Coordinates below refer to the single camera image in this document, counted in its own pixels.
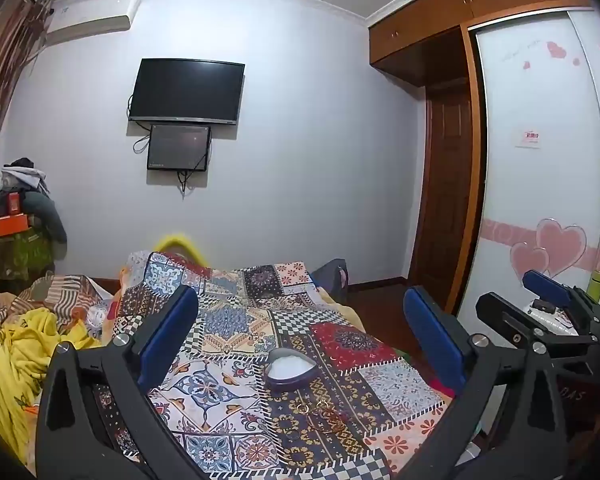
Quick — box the yellow cloth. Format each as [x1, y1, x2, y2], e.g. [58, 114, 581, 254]
[0, 307, 103, 466]

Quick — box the brown curtain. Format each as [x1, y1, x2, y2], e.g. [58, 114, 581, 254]
[0, 0, 51, 186]

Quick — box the white air conditioner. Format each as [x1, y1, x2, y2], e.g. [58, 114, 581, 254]
[45, 0, 141, 47]

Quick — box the purple heart-shaped jewelry box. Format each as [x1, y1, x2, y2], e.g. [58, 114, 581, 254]
[264, 349, 317, 392]

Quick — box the wooden overhead cabinet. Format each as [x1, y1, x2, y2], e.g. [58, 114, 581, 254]
[367, 0, 591, 88]

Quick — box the patchwork printed blanket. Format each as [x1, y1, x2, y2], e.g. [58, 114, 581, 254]
[92, 250, 456, 480]

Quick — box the black wall television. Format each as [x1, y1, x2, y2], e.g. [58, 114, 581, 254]
[128, 58, 246, 126]

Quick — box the red beaded bracelet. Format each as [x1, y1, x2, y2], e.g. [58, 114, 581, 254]
[312, 409, 353, 433]

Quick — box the white wardrobe with pink hearts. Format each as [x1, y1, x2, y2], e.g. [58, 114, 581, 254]
[467, 7, 600, 321]

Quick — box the brown wooden door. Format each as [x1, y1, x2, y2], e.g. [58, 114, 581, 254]
[410, 87, 476, 316]

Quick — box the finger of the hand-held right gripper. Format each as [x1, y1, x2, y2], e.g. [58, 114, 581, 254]
[476, 293, 595, 350]
[522, 270, 600, 322]

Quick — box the pile of clothes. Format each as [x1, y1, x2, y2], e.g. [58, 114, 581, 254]
[0, 157, 68, 261]

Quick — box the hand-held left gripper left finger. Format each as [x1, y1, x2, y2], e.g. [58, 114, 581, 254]
[35, 284, 216, 480]

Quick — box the orange box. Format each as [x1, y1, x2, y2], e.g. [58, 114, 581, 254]
[0, 214, 33, 238]

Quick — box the small black wall monitor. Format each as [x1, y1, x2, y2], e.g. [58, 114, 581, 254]
[147, 123, 212, 172]

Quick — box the blue grey bag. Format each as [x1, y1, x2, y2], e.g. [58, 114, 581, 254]
[310, 258, 351, 306]

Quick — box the yellow pillow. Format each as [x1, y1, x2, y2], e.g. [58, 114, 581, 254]
[155, 232, 206, 266]

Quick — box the green patterned cloth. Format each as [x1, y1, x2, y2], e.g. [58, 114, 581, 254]
[0, 232, 56, 281]

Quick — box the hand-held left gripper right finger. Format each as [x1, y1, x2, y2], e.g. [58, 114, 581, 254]
[390, 286, 568, 480]

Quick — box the striped orange blanket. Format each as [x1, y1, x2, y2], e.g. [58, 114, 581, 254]
[0, 274, 116, 321]

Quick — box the white plastic object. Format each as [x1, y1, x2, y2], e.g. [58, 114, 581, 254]
[527, 299, 581, 336]

